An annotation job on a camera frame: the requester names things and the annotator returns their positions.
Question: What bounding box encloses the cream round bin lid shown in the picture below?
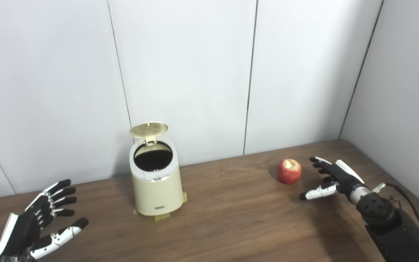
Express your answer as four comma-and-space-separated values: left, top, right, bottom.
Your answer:
129, 122, 169, 146

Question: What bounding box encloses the red apple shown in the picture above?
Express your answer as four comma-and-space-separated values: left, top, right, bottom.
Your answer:
277, 159, 302, 184

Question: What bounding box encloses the cream-colored bin body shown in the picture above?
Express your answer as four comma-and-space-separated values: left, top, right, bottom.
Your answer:
129, 138, 184, 217

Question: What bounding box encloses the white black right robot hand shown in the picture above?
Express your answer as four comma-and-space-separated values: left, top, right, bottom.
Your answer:
299, 156, 366, 201

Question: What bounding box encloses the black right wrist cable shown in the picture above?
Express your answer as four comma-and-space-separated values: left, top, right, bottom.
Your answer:
373, 182, 419, 234

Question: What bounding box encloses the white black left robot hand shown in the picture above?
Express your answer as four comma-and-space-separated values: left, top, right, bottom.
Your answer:
0, 179, 89, 262

